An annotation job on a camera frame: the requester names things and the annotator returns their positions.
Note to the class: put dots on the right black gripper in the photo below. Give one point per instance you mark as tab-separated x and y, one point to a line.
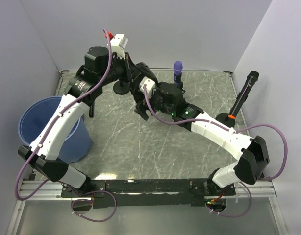
141	108

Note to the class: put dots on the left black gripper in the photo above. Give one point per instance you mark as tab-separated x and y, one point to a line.
127	63

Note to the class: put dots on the blue plastic trash bin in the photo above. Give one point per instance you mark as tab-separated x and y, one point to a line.
36	117

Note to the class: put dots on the black trash bag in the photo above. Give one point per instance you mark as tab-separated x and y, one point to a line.
145	71

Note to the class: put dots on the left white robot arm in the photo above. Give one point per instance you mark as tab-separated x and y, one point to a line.
101	67

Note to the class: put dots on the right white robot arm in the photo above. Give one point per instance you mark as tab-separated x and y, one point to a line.
250	153

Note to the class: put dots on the purple microphone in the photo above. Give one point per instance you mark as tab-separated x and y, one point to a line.
178	67

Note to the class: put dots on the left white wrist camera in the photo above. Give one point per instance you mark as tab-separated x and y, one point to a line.
118	44

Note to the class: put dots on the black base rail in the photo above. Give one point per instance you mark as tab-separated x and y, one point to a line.
147	192

